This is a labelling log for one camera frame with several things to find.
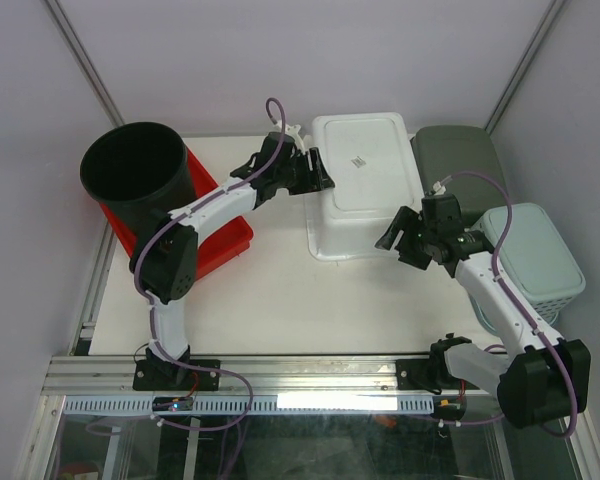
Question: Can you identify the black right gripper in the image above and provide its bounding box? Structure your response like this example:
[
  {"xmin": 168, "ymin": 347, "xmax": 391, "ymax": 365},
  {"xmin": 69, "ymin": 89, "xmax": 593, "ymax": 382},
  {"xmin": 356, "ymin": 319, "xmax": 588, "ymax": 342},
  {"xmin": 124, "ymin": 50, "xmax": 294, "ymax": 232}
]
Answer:
[{"xmin": 375, "ymin": 206, "xmax": 437, "ymax": 270}]

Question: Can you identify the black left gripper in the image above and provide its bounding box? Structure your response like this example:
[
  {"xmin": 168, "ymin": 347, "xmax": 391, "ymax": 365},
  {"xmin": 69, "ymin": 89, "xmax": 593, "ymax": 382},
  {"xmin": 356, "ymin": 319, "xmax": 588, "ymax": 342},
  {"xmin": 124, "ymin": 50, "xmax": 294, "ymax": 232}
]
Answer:
[{"xmin": 277, "ymin": 148, "xmax": 336, "ymax": 196}]

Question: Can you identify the white plastic tub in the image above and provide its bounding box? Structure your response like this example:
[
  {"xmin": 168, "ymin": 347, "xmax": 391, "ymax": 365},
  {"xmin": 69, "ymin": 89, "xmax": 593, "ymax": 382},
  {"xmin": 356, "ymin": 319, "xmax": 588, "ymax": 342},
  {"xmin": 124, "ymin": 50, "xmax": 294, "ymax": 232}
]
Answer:
[{"xmin": 305, "ymin": 112, "xmax": 424, "ymax": 261}]

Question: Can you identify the dark green plastic tray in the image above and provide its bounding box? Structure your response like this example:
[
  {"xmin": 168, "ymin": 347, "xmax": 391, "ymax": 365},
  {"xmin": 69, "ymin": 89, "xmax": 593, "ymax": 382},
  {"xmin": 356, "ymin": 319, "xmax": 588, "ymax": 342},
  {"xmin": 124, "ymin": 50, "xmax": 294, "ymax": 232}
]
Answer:
[{"xmin": 411, "ymin": 125, "xmax": 506, "ymax": 227}]

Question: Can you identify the light teal perforated basket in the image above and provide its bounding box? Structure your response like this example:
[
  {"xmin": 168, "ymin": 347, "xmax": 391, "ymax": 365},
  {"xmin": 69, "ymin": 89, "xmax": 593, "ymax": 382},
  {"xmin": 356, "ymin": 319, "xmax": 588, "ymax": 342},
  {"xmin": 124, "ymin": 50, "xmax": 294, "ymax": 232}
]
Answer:
[{"xmin": 499, "ymin": 203, "xmax": 586, "ymax": 326}]

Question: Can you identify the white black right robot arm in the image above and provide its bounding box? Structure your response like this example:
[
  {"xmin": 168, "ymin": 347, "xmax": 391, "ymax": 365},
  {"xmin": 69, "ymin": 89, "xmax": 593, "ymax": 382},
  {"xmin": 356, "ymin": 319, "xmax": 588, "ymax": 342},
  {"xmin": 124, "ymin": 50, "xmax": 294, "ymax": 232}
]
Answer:
[{"xmin": 375, "ymin": 194, "xmax": 591, "ymax": 437}]

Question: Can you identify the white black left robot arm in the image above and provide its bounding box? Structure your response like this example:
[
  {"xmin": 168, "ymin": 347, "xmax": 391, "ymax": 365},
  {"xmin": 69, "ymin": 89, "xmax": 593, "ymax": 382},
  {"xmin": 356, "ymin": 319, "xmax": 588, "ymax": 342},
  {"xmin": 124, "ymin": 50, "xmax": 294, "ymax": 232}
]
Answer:
[{"xmin": 129, "ymin": 131, "xmax": 335, "ymax": 389}]

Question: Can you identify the red plastic tray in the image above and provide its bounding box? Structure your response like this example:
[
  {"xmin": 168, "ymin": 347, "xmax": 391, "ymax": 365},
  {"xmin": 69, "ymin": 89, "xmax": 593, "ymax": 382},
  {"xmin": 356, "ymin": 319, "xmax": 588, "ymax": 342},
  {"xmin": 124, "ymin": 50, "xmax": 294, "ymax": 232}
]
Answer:
[{"xmin": 99, "ymin": 149, "xmax": 254, "ymax": 280}]

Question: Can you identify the black round bucket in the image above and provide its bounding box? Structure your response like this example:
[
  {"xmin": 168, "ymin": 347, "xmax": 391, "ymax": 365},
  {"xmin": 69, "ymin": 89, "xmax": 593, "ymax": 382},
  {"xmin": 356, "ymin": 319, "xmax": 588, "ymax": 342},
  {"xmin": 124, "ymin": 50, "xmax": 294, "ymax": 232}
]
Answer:
[{"xmin": 80, "ymin": 122, "xmax": 197, "ymax": 234}]

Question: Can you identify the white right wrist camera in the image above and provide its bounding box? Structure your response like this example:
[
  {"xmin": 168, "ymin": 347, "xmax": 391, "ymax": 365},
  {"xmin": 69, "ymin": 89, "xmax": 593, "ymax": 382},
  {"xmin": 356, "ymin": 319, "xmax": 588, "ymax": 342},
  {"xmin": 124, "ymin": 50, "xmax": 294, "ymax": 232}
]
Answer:
[{"xmin": 428, "ymin": 176, "xmax": 453, "ymax": 196}]

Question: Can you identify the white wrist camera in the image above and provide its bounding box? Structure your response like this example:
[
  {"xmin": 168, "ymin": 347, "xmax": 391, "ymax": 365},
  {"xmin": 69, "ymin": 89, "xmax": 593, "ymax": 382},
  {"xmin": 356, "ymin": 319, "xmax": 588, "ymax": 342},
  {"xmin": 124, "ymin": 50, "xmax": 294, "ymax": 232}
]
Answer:
[
  {"xmin": 277, "ymin": 122, "xmax": 314, "ymax": 152},
  {"xmin": 428, "ymin": 176, "xmax": 453, "ymax": 196}
]

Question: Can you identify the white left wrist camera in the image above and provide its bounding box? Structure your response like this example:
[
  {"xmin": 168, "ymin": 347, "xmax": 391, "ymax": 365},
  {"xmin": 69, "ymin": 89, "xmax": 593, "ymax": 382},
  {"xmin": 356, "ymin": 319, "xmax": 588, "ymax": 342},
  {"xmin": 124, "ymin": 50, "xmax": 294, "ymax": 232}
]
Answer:
[{"xmin": 277, "ymin": 122, "xmax": 314, "ymax": 152}]

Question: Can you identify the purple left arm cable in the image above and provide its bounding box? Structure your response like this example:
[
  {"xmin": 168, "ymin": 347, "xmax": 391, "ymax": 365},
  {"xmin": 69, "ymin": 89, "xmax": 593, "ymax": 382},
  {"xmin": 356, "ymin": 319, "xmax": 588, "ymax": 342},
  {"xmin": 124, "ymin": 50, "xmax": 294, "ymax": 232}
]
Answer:
[{"xmin": 132, "ymin": 97, "xmax": 287, "ymax": 371}]

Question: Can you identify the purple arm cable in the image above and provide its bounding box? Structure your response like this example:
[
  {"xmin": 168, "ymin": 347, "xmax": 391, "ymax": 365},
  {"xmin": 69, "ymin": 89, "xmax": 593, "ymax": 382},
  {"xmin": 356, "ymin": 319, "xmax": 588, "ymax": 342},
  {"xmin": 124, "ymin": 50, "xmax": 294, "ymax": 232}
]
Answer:
[
  {"xmin": 444, "ymin": 170, "xmax": 579, "ymax": 440},
  {"xmin": 132, "ymin": 97, "xmax": 287, "ymax": 371}
]

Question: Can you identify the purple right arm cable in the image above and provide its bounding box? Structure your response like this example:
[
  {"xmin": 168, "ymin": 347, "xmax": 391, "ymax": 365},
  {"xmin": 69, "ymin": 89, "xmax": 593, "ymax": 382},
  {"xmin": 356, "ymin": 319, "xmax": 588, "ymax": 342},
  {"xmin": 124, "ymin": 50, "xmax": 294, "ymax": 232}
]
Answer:
[{"xmin": 444, "ymin": 170, "xmax": 579, "ymax": 440}]

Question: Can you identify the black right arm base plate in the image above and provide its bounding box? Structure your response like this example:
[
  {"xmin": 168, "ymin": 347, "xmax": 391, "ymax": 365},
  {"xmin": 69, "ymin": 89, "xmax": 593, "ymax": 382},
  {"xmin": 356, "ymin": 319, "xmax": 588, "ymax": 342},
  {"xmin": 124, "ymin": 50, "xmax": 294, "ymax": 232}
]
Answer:
[{"xmin": 395, "ymin": 358, "xmax": 461, "ymax": 395}]

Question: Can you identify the aluminium mounting rail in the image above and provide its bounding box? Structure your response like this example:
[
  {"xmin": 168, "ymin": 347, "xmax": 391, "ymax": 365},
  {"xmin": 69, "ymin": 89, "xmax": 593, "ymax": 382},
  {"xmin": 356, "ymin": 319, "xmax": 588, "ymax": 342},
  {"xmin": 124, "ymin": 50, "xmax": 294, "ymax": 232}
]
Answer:
[{"xmin": 43, "ymin": 353, "xmax": 486, "ymax": 397}]

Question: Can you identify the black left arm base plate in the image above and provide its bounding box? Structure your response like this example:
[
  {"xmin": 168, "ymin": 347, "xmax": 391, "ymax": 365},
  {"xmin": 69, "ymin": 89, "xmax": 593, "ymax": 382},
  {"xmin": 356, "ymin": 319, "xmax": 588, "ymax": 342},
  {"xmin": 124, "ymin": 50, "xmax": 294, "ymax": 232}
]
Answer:
[{"xmin": 132, "ymin": 358, "xmax": 221, "ymax": 392}]

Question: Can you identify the white slotted cable duct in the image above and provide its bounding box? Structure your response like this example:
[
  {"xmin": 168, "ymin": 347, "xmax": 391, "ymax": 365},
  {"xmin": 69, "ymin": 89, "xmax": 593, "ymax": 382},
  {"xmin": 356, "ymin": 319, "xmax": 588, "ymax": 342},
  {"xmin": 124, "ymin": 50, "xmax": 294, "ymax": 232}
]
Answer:
[{"xmin": 64, "ymin": 392, "xmax": 434, "ymax": 416}]

